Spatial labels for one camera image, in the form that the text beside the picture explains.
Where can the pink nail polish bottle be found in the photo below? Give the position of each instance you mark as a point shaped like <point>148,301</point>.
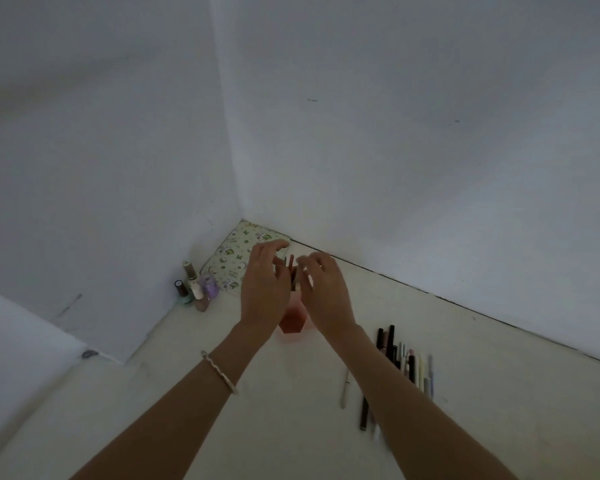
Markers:
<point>200,300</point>

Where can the floral green pouch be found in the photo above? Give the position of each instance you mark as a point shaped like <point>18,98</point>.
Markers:
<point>232,257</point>

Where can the person's right forearm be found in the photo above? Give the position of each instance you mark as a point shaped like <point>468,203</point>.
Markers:
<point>405,409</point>

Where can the green nail polish bottle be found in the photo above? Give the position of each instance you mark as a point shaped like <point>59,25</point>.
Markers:
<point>181,293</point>

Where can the white makeup pen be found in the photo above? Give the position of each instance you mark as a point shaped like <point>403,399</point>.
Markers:
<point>345,389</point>

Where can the purple nail polish bottle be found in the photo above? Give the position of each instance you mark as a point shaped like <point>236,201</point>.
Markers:
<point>210,287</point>

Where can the person's left thumb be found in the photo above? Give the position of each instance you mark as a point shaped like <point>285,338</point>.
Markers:
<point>285,271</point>

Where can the olive cap nail polish bottle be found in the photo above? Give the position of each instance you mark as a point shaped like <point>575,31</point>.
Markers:
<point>189,271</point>

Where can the row of makeup pens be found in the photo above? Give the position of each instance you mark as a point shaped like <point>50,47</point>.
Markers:
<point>405,357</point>

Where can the pink pen holder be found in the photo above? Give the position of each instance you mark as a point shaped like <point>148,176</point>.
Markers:
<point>295,327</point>

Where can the person's left hand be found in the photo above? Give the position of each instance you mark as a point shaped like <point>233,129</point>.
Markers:
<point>262,294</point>

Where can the person's right hand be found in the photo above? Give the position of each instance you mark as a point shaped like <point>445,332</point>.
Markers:
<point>330,297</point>

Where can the person's left forearm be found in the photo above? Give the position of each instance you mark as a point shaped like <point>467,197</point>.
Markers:
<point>180,404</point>

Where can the person's right thumb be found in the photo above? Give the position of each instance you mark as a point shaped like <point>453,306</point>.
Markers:
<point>305,280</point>

